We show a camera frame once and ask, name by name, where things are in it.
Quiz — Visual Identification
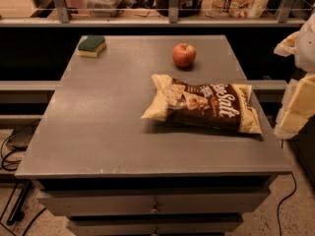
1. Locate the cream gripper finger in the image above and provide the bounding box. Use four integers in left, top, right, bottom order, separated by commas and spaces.
274, 75, 315, 140
274, 31, 298, 57

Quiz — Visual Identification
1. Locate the green and yellow sponge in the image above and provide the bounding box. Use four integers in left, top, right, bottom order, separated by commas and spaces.
78, 35, 106, 58

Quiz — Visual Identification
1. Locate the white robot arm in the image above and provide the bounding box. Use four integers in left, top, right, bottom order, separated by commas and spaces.
274, 14, 315, 140

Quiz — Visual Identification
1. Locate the snack bag on shelf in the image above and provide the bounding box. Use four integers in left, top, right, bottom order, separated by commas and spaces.
206, 0, 269, 19

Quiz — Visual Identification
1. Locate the brown yellow chips bag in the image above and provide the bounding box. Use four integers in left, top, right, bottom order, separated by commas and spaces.
142, 74, 263, 135

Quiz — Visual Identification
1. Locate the red apple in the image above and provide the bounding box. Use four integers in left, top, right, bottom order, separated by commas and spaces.
172, 43, 197, 68

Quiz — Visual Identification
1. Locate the grey table drawer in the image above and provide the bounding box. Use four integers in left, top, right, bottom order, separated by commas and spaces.
37, 188, 270, 216

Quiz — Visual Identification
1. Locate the black floor cable right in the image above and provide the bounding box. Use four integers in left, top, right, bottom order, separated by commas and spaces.
276, 172, 298, 236

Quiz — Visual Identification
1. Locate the grey metal shelf rail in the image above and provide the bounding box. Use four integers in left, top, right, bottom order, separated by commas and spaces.
0, 0, 314, 28

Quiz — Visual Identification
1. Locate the black cables left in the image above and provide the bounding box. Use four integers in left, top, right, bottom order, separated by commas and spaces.
0, 119, 41, 236

